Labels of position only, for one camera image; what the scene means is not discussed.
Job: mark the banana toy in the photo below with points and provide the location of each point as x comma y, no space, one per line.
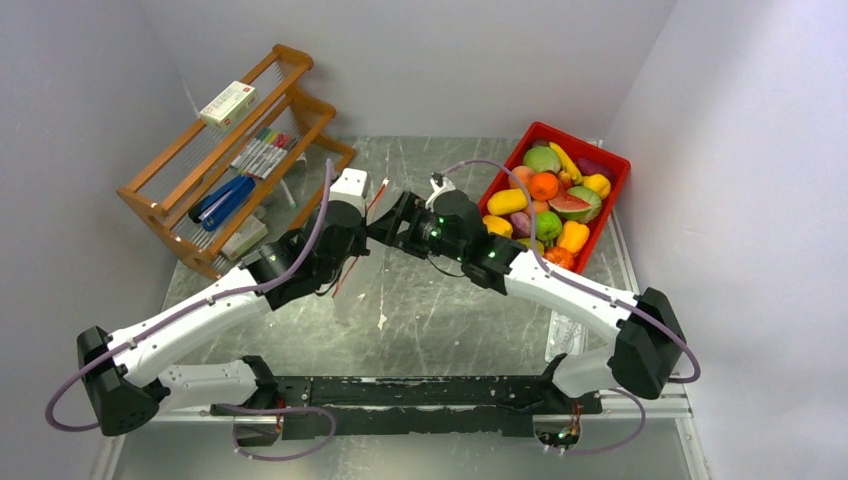
567,163

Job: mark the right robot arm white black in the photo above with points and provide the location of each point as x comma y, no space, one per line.
643,337

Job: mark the wooden shelf rack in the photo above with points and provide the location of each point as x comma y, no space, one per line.
202,159

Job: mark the bundle of coloured markers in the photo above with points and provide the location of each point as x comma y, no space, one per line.
263,153

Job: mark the blue stapler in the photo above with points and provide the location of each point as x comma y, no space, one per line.
212,210

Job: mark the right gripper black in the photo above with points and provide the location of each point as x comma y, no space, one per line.
410,209

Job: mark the yellow bell pepper toy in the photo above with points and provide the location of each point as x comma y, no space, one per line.
598,183

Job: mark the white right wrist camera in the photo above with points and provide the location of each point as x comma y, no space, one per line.
440,185

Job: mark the red plastic food bin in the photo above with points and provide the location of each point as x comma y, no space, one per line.
558,193

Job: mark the watermelon slice toy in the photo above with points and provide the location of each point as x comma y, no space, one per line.
578,205

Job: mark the orange fruit toy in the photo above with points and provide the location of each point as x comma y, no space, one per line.
543,186

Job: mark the white box on top shelf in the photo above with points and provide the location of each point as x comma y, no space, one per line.
229,107

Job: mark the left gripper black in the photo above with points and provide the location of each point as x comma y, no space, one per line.
361,249

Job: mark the green cabbage toy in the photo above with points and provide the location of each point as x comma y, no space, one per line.
542,159

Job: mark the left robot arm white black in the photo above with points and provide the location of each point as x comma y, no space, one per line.
131,374

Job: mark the green lime toy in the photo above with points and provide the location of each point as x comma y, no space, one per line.
548,226

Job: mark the clear zip top bag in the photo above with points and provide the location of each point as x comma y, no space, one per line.
360,275

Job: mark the purple eggplant toy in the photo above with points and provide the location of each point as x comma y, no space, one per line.
590,167

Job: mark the green box lower shelf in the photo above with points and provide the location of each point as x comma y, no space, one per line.
249,233

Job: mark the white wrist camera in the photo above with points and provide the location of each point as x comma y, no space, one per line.
352,186
440,185

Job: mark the peach toy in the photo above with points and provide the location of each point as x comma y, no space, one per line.
520,176

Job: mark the purple onion toy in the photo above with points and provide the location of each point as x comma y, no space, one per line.
521,224

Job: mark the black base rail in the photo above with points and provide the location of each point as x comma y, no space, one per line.
507,405

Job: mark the yellow mango toy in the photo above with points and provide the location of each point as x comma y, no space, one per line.
507,201

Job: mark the orange bell pepper toy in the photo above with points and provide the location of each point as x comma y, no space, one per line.
573,237

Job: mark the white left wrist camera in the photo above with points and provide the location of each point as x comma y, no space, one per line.
352,186

